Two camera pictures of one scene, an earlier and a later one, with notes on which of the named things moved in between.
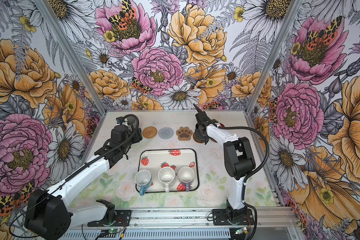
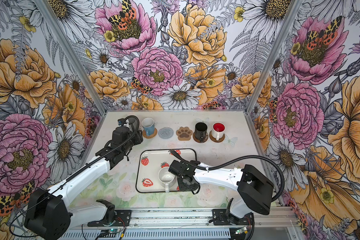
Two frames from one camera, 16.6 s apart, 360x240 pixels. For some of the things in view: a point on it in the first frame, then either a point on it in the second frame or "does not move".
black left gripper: (136, 134) does not move
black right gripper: (198, 136) -> (182, 188)
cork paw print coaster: (184, 134) does not move
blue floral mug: (143, 179) -> (148, 124)
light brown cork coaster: (149, 132) does not move
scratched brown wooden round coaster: (194, 137) does not move
